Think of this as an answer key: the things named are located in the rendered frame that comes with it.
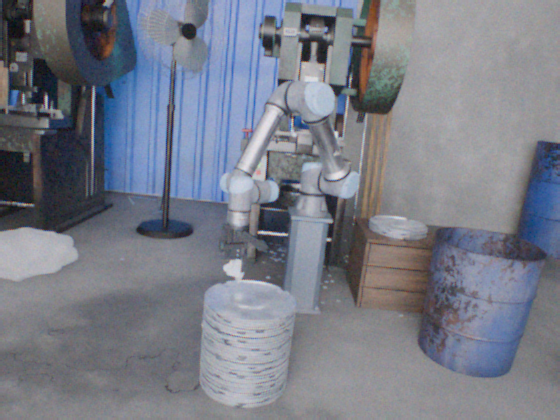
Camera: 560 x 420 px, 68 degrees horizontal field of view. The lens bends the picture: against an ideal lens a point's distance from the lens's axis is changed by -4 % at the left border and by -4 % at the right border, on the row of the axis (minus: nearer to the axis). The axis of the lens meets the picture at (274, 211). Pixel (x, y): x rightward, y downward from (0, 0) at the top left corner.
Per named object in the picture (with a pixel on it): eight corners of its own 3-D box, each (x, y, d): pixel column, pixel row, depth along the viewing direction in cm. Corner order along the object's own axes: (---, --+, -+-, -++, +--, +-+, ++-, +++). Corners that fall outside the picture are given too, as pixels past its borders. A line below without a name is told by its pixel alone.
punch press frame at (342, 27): (330, 242, 256) (362, 0, 224) (257, 234, 256) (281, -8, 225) (321, 211, 333) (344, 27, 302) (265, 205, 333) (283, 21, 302)
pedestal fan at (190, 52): (199, 247, 271) (219, -26, 234) (98, 236, 272) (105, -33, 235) (226, 204, 392) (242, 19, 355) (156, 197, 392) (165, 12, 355)
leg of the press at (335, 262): (346, 273, 253) (369, 116, 232) (327, 271, 253) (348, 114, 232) (331, 230, 342) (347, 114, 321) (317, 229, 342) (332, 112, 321)
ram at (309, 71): (320, 113, 251) (327, 60, 244) (295, 110, 251) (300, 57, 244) (318, 112, 268) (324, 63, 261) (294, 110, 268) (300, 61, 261)
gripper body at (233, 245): (217, 254, 148) (220, 220, 145) (241, 253, 152) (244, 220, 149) (224, 262, 141) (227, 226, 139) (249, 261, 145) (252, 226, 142)
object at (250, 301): (314, 307, 137) (314, 305, 137) (243, 332, 118) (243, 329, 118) (255, 276, 158) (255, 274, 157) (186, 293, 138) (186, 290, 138)
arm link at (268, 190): (258, 176, 157) (236, 177, 149) (282, 182, 150) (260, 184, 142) (256, 197, 159) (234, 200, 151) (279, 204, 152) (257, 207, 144)
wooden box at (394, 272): (432, 314, 208) (447, 247, 200) (356, 307, 209) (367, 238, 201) (410, 282, 247) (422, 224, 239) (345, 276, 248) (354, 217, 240)
